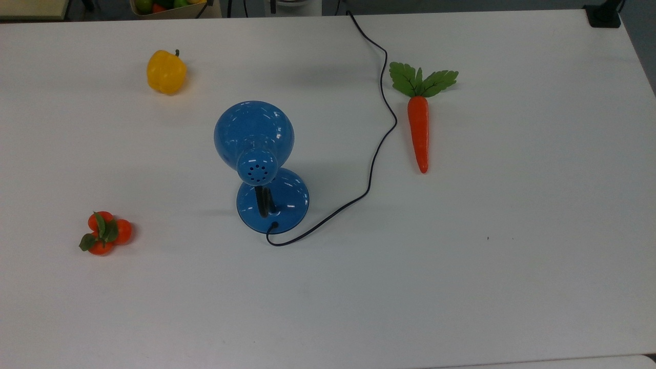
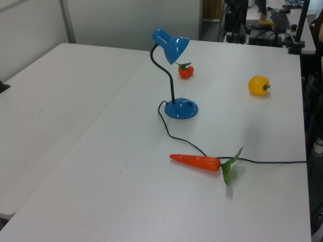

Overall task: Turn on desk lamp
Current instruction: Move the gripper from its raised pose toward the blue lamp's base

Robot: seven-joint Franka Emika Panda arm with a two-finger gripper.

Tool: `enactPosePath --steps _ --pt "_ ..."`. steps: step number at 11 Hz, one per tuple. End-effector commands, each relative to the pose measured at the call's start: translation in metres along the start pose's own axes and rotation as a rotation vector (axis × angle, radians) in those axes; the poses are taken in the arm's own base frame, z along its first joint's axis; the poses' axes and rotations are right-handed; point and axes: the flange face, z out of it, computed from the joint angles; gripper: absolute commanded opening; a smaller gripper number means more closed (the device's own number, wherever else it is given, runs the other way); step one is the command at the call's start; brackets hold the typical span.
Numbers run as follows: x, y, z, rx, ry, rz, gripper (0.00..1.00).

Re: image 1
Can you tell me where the black lamp power cord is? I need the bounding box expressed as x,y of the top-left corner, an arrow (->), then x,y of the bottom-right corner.
266,10 -> 398,247

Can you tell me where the blue desk lamp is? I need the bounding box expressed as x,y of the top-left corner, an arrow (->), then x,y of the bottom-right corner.
214,100 -> 310,235

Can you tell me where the orange toy carrot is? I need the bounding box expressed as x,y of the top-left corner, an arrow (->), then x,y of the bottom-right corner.
389,61 -> 459,174

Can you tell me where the orange tangerine cluster with leaves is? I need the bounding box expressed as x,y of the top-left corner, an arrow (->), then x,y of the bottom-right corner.
78,211 -> 133,256

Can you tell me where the cardboard box of fruit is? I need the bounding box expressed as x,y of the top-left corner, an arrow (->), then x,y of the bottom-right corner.
129,0 -> 209,20

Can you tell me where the yellow bell pepper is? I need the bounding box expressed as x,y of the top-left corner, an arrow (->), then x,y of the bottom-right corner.
147,49 -> 188,95

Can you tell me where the black table clamp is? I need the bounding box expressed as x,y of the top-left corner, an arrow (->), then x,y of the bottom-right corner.
583,0 -> 626,29

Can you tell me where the beige side table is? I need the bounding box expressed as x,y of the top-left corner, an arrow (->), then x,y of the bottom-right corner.
0,0 -> 71,21

